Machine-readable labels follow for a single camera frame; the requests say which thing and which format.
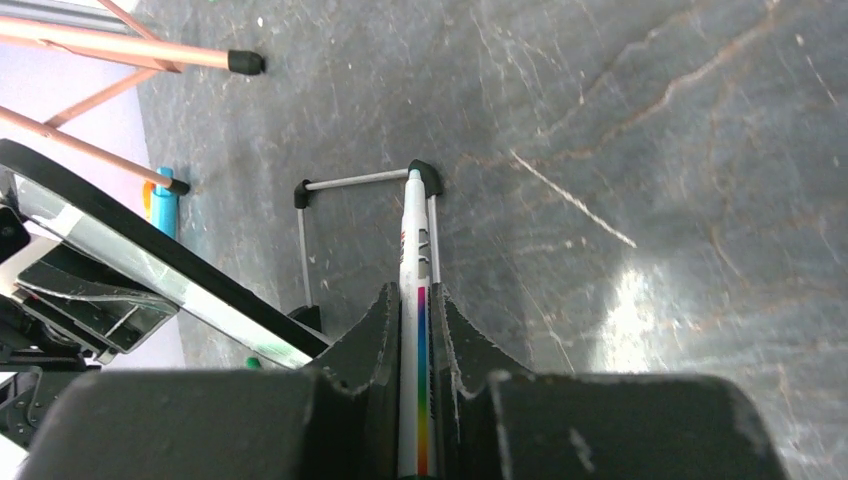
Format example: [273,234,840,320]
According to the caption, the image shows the metal whiteboard stand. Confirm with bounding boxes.
[291,160,445,333]

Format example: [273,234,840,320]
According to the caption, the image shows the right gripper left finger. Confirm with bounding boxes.
[311,282,401,479]

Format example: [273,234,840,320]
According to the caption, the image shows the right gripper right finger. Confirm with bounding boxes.
[431,284,529,479]

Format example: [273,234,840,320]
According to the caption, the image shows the pink music stand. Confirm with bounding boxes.
[1,1,266,195]

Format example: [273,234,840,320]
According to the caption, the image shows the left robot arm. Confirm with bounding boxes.
[1,205,179,449]

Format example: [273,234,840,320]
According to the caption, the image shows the green marker without cap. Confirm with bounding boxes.
[397,169,437,479]

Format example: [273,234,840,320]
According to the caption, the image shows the white whiteboard black frame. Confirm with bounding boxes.
[1,139,329,368]

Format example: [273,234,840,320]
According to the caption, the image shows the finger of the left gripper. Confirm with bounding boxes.
[14,262,179,355]

